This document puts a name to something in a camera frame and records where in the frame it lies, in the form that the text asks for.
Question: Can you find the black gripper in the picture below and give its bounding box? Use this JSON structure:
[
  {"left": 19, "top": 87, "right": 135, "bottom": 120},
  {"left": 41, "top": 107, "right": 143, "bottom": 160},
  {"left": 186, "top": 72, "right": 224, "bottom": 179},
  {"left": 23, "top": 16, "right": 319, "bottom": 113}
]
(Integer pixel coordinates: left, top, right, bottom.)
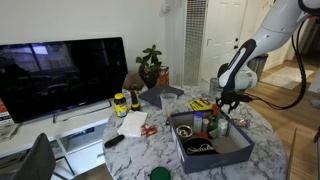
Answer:
[{"left": 216, "top": 91, "right": 252, "bottom": 114}]

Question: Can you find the white and purple food pouch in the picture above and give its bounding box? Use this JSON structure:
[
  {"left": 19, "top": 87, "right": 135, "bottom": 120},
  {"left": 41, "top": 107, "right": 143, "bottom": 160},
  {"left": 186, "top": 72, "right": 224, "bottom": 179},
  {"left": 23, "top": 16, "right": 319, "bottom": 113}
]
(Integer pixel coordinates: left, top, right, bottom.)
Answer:
[{"left": 233, "top": 118, "right": 250, "bottom": 128}]

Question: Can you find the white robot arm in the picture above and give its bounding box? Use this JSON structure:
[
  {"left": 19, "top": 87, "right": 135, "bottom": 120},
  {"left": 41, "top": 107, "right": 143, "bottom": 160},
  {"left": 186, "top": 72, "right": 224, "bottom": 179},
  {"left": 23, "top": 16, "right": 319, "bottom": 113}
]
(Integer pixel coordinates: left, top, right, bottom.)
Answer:
[{"left": 216, "top": 0, "right": 320, "bottom": 110}]

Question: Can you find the yellow paper packet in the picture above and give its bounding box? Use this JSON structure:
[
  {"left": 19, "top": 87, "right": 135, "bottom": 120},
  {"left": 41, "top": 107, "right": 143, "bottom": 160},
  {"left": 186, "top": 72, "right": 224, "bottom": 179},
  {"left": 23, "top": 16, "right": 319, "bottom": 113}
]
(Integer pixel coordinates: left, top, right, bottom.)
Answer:
[{"left": 189, "top": 99, "right": 211, "bottom": 111}]

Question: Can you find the silver metal can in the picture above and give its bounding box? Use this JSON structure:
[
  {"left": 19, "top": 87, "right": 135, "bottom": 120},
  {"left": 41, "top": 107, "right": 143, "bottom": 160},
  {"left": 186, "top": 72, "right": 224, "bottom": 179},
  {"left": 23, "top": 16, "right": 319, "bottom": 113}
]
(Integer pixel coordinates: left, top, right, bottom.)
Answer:
[{"left": 209, "top": 77, "right": 219, "bottom": 98}]

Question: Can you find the green bottle red cap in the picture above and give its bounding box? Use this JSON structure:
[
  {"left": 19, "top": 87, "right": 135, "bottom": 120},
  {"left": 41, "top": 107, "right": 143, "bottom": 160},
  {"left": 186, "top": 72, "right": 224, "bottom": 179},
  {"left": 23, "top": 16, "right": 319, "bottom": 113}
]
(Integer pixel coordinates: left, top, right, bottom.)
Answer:
[{"left": 207, "top": 110, "right": 219, "bottom": 139}]

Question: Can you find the white pill bottle blue cap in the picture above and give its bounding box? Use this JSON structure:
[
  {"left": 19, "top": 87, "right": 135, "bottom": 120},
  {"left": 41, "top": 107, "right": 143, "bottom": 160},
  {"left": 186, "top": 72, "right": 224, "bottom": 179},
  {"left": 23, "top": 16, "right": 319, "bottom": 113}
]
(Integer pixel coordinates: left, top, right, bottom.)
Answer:
[{"left": 193, "top": 112, "right": 202, "bottom": 134}]

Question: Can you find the dark blue open box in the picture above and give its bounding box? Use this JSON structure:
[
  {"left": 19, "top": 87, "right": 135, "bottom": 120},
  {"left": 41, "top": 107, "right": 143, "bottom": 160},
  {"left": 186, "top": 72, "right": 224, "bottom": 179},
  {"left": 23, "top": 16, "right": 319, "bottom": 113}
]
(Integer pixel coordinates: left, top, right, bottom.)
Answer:
[{"left": 168, "top": 110, "right": 255, "bottom": 174}]

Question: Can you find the clear plastic cup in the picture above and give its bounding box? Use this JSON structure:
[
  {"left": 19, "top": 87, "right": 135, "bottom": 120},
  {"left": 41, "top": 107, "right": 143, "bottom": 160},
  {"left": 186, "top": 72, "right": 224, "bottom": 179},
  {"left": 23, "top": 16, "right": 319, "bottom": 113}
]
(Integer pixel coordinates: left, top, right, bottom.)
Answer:
[{"left": 160, "top": 93, "right": 177, "bottom": 117}]

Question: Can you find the orange red game box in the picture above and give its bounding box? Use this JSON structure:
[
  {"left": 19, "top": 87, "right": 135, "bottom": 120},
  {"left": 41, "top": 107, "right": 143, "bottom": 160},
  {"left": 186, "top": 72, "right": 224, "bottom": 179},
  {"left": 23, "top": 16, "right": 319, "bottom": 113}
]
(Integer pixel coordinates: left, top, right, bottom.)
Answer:
[{"left": 157, "top": 66, "right": 169, "bottom": 85}]

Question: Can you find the dark blue flat box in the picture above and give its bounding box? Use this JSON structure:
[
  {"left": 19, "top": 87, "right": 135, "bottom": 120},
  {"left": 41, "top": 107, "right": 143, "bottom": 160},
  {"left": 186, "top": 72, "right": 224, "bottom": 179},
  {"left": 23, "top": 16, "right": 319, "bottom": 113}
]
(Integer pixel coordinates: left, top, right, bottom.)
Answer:
[{"left": 139, "top": 85, "right": 184, "bottom": 108}]

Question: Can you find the white front door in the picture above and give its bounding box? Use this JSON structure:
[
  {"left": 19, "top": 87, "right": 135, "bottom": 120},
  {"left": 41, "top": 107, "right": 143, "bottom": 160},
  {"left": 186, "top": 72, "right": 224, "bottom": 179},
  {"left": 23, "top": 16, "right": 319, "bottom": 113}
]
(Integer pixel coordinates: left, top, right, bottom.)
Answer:
[{"left": 200, "top": 0, "right": 248, "bottom": 82}]

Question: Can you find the potted green plant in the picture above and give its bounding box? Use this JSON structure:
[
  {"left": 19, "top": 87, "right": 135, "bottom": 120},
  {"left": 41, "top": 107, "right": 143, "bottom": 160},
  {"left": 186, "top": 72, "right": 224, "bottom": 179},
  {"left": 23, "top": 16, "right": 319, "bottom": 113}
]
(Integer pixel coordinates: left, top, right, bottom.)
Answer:
[{"left": 136, "top": 45, "right": 162, "bottom": 89}]

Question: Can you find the red snack wrapper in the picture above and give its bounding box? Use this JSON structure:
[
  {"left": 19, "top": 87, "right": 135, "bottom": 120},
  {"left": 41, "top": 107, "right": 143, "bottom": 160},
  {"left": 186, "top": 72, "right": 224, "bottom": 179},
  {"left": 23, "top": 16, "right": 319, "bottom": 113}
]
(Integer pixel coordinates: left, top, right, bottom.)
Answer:
[{"left": 141, "top": 124, "right": 158, "bottom": 137}]

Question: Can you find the green round lid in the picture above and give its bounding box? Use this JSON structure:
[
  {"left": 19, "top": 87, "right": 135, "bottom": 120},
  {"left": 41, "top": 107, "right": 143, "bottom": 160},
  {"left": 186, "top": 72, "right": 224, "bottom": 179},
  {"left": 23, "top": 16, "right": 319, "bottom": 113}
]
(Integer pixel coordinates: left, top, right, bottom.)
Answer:
[{"left": 150, "top": 167, "right": 171, "bottom": 180}]

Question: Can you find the white paper napkin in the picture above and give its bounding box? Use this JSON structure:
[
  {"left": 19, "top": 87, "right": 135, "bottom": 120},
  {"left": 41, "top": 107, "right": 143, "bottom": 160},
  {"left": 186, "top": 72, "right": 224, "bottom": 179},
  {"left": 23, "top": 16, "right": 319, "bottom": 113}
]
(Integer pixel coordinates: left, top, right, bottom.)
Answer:
[{"left": 118, "top": 111, "right": 147, "bottom": 137}]

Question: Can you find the yellow vitamin bottle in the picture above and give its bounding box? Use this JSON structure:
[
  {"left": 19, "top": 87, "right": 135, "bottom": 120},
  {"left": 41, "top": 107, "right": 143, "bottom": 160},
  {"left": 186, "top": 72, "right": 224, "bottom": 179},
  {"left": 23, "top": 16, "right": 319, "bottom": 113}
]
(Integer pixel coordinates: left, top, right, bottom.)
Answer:
[{"left": 114, "top": 93, "right": 128, "bottom": 117}]

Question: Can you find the black remote control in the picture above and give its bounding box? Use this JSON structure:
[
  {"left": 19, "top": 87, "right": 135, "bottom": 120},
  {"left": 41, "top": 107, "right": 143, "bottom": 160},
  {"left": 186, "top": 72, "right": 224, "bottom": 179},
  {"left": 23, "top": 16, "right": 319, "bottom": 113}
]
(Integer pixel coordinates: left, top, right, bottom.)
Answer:
[{"left": 104, "top": 135, "right": 125, "bottom": 148}]

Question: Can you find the white tv stand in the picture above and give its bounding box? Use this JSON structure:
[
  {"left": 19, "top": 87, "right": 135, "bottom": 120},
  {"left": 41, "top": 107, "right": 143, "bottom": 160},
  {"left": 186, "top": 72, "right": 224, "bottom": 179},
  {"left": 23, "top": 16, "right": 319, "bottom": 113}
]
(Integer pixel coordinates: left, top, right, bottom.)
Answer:
[{"left": 0, "top": 100, "right": 114, "bottom": 178}]

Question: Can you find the black flat screen tv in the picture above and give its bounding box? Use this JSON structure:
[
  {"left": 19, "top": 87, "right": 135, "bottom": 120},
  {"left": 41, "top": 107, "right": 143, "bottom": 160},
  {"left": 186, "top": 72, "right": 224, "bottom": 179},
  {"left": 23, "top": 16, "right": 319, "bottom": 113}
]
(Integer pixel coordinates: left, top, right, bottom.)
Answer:
[{"left": 0, "top": 37, "right": 128, "bottom": 123}]

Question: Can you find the dark grey chair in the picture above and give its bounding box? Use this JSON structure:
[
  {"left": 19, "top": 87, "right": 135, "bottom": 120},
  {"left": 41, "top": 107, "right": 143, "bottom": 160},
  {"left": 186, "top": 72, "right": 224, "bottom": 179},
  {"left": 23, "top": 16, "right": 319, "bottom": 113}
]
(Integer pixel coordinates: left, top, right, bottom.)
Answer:
[{"left": 10, "top": 133, "right": 56, "bottom": 180}]

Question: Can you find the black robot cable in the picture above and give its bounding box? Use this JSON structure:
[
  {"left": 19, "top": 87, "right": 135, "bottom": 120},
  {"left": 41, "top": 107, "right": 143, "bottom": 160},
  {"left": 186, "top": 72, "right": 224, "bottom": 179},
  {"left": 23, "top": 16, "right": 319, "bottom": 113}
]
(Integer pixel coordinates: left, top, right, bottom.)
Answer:
[{"left": 246, "top": 19, "right": 309, "bottom": 111}]

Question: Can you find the white wall heater grille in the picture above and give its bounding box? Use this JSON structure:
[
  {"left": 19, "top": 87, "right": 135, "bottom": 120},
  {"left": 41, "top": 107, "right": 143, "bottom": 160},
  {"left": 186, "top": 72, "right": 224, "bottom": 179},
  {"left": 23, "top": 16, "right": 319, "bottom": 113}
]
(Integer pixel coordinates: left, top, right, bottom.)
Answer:
[{"left": 183, "top": 0, "right": 207, "bottom": 85}]

